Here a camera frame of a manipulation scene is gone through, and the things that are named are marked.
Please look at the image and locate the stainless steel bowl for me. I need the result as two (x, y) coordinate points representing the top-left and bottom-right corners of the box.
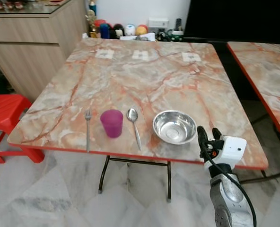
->
(152, 110), (198, 145)

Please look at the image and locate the silver metal spoon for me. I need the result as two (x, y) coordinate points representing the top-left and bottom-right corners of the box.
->
(127, 108), (142, 151)

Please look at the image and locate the marble pattern folding table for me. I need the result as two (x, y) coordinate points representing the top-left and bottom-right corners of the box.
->
(227, 41), (280, 142)
(7, 38), (269, 203)

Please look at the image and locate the white paper tag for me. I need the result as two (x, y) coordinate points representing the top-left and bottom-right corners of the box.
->
(96, 49), (115, 60)
(132, 50), (153, 61)
(182, 52), (201, 63)

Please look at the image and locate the purple plastic cup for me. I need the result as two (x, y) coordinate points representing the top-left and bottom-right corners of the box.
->
(100, 109), (124, 139)

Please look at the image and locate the silver metal fork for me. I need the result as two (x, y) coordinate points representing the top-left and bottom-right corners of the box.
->
(85, 110), (92, 153)

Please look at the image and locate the black television screen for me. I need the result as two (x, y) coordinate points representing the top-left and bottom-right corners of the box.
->
(184, 0), (280, 42)

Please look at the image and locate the orange round toy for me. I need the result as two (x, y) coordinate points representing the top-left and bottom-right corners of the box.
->
(136, 25), (148, 36)

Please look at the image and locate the white round toy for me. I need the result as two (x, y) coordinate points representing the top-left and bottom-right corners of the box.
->
(124, 24), (136, 36)

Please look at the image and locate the black plush toy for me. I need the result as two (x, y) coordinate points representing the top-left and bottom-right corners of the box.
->
(111, 23), (125, 39)

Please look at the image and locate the blue cylinder container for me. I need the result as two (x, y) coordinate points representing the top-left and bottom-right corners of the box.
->
(100, 23), (110, 39)

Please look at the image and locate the gold trophy figure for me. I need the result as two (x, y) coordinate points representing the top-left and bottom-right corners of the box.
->
(86, 10), (99, 38)

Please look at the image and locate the blue bottle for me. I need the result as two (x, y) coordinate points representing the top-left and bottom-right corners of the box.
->
(88, 0), (97, 16)

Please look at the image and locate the light wooden cabinet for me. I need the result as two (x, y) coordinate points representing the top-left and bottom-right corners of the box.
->
(0, 0), (89, 102)

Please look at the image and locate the red plastic stool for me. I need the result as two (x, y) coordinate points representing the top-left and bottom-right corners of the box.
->
(0, 94), (45, 164)

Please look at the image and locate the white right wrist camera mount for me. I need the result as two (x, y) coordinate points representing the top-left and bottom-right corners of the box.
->
(211, 136), (247, 167)

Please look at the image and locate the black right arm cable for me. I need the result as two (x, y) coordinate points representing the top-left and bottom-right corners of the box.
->
(198, 140), (257, 227)

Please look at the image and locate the white wall socket box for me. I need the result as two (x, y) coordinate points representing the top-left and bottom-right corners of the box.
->
(149, 18), (169, 29)

